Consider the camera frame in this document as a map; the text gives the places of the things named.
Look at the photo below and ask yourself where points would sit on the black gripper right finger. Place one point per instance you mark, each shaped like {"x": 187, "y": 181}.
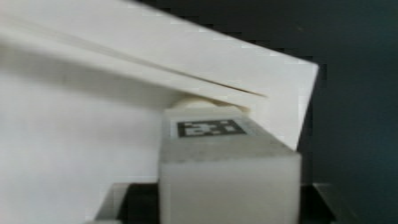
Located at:
{"x": 315, "y": 212}

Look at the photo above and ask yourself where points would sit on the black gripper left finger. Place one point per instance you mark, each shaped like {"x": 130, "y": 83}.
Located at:
{"x": 139, "y": 211}

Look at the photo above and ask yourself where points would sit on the white table leg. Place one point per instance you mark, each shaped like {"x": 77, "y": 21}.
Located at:
{"x": 228, "y": 168}

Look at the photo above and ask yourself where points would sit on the white square table top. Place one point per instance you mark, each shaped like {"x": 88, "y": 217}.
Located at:
{"x": 104, "y": 61}

